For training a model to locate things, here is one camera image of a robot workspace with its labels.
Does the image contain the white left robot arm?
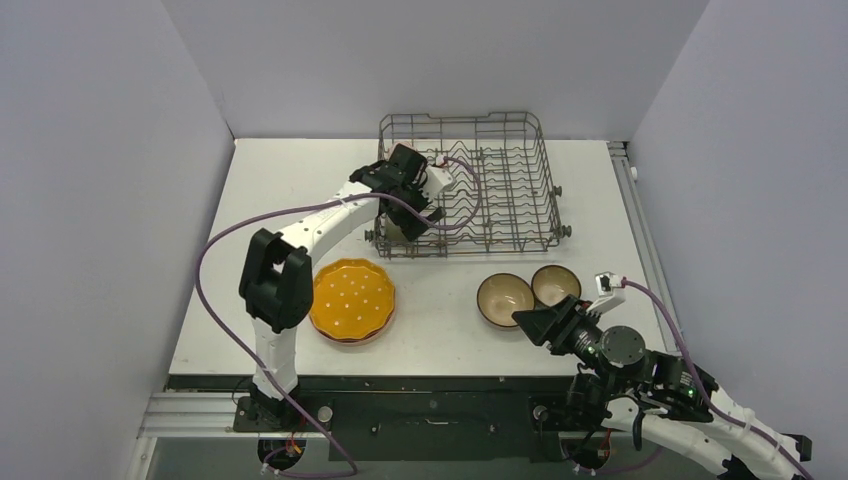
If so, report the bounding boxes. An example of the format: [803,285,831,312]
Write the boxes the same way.
[238,145,455,430]

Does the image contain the aluminium frame rail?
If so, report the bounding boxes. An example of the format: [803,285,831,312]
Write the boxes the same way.
[606,141,682,333]

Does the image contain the brown ceramic bowl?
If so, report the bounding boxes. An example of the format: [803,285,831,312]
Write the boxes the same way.
[530,264,582,307]
[476,273,536,329]

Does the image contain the small grey-green cup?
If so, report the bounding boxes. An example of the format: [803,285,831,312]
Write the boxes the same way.
[384,219,407,244]

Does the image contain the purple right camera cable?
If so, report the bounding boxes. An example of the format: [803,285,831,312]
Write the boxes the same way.
[619,278,813,480]

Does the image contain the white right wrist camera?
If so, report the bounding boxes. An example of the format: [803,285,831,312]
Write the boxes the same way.
[586,272,626,315]

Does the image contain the orange polka dot plate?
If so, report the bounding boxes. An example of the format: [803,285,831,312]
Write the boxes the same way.
[309,259,396,344]

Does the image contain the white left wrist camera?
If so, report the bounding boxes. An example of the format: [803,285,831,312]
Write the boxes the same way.
[421,155,456,200]

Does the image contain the pink mug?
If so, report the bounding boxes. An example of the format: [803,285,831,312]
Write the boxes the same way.
[389,142,405,156]

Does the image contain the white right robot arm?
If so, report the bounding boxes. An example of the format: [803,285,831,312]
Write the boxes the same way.
[512,288,811,479]

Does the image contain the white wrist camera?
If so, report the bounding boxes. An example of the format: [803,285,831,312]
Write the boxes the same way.
[421,155,456,200]
[586,272,626,315]

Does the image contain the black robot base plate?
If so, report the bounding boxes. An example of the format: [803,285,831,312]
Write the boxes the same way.
[166,375,610,464]

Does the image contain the grey wire dish rack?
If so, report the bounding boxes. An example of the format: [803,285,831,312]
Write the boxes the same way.
[365,111,571,258]

